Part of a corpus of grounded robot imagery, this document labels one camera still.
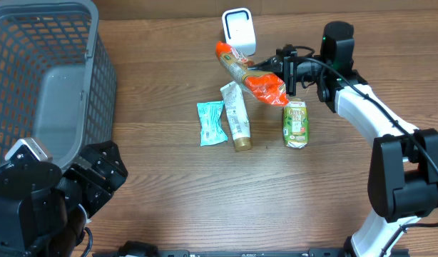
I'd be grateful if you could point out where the teal snack packet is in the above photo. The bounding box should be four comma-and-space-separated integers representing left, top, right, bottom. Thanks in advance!
197, 101, 228, 146

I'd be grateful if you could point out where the green tea carton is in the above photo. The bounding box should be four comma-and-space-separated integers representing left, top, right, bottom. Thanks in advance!
282, 99, 309, 148

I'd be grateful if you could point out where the white cosmetic tube gold cap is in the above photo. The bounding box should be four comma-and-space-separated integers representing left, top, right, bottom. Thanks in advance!
220, 82, 252, 151

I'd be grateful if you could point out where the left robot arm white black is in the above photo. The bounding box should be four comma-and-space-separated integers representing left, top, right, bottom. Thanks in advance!
0, 138, 128, 256

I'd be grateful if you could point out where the orange spaghetti packet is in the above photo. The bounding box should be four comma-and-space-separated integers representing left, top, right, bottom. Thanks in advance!
215, 41, 289, 106

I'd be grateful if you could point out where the grey plastic mesh basket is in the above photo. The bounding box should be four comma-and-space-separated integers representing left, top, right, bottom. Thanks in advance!
0, 0, 117, 168

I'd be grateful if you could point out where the white barcode scanner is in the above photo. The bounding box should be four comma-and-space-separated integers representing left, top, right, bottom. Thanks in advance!
222, 8, 257, 56

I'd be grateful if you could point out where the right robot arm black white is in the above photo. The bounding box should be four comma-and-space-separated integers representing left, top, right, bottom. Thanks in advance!
251, 21, 438, 256

